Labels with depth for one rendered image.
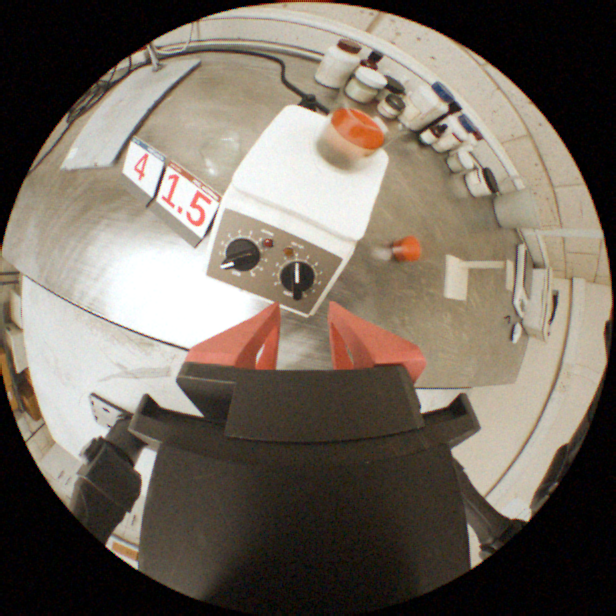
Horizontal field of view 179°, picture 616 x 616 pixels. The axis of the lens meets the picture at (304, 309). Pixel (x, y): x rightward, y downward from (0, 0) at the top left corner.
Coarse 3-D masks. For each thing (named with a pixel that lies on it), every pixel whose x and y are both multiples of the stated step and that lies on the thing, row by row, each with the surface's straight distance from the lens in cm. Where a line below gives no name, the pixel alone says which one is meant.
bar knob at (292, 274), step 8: (288, 264) 18; (296, 264) 18; (304, 264) 18; (288, 272) 18; (296, 272) 17; (304, 272) 18; (312, 272) 18; (288, 280) 19; (296, 280) 17; (304, 280) 19; (312, 280) 19; (288, 288) 19; (296, 288) 18; (304, 288) 19; (296, 296) 18
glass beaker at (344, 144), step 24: (360, 96) 18; (384, 96) 18; (336, 120) 15; (384, 120) 19; (408, 120) 17; (336, 144) 16; (360, 144) 15; (384, 144) 16; (336, 168) 18; (360, 168) 19
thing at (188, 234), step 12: (204, 192) 23; (216, 192) 22; (156, 204) 29; (216, 204) 22; (156, 216) 28; (168, 216) 27; (180, 216) 26; (180, 228) 26; (192, 228) 25; (204, 228) 24; (192, 240) 25
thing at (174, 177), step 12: (168, 168) 26; (168, 180) 26; (180, 180) 25; (168, 192) 27; (180, 192) 25; (192, 192) 24; (168, 204) 27; (180, 204) 25; (192, 204) 24; (204, 204) 23; (192, 216) 24; (204, 216) 23
